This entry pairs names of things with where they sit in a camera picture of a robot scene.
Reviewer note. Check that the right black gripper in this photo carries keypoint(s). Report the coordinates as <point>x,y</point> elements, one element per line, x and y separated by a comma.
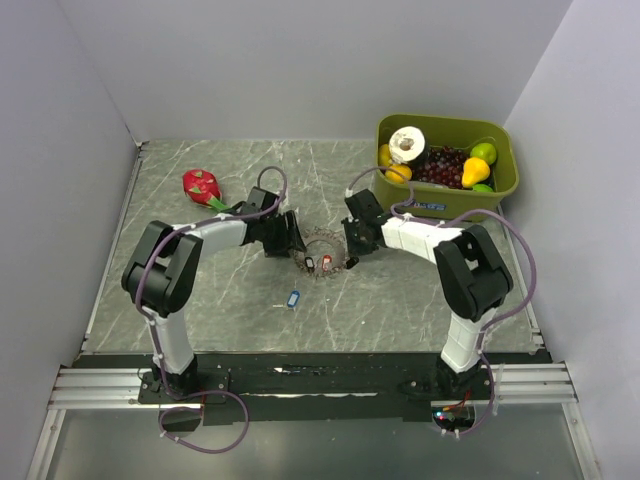
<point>353,249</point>

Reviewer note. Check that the dark red grapes bunch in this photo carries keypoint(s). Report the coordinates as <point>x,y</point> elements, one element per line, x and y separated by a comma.
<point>442,166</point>

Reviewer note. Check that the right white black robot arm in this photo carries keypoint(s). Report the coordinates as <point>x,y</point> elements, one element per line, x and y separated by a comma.
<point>474,278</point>

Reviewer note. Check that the olive green plastic bin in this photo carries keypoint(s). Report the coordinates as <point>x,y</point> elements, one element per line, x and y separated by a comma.
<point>440,201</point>

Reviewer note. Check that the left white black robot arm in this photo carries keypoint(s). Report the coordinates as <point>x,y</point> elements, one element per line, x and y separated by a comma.
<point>161,273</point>

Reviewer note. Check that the aluminium frame rail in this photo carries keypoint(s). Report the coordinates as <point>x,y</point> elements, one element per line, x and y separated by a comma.
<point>78,389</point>

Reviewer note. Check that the black key fob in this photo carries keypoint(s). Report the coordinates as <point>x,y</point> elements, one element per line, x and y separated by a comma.
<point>351,262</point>

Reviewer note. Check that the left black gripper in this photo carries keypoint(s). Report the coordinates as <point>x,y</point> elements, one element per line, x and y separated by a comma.
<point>289,240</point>

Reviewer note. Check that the red key tag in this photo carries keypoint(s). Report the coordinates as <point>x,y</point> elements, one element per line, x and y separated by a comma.
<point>326,263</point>

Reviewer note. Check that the yellow lemon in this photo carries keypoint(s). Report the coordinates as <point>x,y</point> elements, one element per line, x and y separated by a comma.
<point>384,156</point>

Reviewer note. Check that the red dragon fruit toy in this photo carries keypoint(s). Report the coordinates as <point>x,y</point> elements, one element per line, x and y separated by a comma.
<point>202,188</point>

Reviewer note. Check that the orange fruit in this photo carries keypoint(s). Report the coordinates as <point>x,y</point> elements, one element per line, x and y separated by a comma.
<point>398,173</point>

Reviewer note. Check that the yellow pear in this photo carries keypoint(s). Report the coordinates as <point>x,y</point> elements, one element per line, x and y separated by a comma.
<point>475,170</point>

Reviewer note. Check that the small green fruit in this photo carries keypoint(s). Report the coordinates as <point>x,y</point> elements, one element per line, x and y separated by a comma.
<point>482,188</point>

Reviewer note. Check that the black key tag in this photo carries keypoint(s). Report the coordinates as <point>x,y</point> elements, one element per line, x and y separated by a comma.
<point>310,264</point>

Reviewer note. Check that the loose blue key tag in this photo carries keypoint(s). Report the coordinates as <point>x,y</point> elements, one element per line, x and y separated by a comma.
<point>291,301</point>

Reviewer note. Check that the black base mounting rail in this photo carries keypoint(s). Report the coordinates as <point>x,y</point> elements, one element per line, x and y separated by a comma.
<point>229,388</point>

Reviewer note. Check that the green lime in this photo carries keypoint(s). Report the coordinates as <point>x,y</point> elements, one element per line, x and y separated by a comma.
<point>485,151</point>

